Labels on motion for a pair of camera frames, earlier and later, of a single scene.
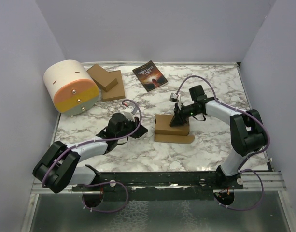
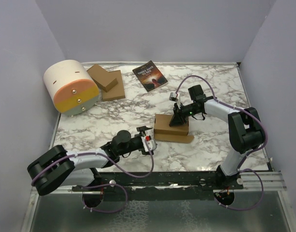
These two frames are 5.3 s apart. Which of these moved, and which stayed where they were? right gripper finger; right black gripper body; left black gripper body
Moved: left black gripper body
Stayed: right black gripper body; right gripper finger
